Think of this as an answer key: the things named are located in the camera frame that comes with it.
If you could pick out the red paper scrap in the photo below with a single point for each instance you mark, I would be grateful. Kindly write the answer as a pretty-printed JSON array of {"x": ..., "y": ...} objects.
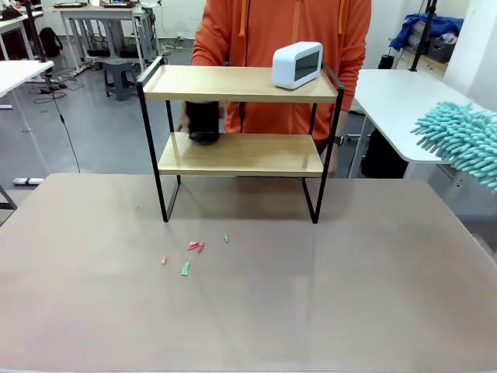
[{"x": 195, "y": 246}]

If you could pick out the black backpack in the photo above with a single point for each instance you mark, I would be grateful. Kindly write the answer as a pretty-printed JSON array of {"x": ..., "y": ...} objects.
[{"x": 50, "y": 42}]

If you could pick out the grey plastic stool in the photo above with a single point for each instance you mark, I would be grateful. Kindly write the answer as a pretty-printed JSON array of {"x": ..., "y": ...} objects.
[{"x": 120, "y": 75}]

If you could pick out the black stand pole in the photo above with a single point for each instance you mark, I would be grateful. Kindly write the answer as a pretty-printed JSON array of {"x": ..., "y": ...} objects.
[
  {"x": 423, "y": 35},
  {"x": 35, "y": 31}
]

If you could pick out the blue cloth pile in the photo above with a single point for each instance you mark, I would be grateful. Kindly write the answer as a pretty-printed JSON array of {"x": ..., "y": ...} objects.
[{"x": 415, "y": 27}]

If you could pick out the two-tier wood black-frame shelf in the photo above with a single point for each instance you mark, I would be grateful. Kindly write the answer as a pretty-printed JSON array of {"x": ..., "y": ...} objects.
[{"x": 240, "y": 83}]

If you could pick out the teal microfibre duster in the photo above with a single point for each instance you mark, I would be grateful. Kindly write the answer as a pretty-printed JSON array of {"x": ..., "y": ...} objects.
[{"x": 462, "y": 136}]

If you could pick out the person's orange hoodie torso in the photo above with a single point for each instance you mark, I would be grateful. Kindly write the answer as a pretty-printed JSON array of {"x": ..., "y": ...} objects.
[{"x": 272, "y": 27}]

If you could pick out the white rounded side table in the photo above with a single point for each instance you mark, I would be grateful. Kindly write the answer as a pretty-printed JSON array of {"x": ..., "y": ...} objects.
[{"x": 392, "y": 101}]

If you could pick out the white rectangular digital clock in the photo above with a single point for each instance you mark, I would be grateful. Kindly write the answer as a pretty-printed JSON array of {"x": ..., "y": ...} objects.
[{"x": 285, "y": 66}]

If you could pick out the dark mesh basket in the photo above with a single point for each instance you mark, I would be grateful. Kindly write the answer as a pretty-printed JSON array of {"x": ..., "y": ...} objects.
[{"x": 440, "y": 48}]

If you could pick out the person's right hand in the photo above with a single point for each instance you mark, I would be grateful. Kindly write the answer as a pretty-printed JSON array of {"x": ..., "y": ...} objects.
[{"x": 184, "y": 120}]

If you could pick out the white table with grey legs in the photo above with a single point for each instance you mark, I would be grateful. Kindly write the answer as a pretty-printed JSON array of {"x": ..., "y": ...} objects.
[{"x": 17, "y": 74}]

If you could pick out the white floor power strip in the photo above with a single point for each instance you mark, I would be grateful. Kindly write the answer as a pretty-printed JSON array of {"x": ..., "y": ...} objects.
[{"x": 28, "y": 181}]

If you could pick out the pink paper scrap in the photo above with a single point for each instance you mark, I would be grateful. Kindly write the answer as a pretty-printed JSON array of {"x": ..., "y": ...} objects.
[{"x": 164, "y": 259}]

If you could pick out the long green paper scrap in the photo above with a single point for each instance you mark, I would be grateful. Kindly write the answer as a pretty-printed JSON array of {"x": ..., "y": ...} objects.
[{"x": 186, "y": 269}]

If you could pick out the person's left forearm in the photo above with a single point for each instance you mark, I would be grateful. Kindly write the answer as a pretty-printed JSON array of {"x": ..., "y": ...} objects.
[{"x": 345, "y": 97}]

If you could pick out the black cylindrical speaker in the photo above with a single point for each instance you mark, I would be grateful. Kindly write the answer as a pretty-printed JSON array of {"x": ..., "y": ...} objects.
[{"x": 202, "y": 120}]

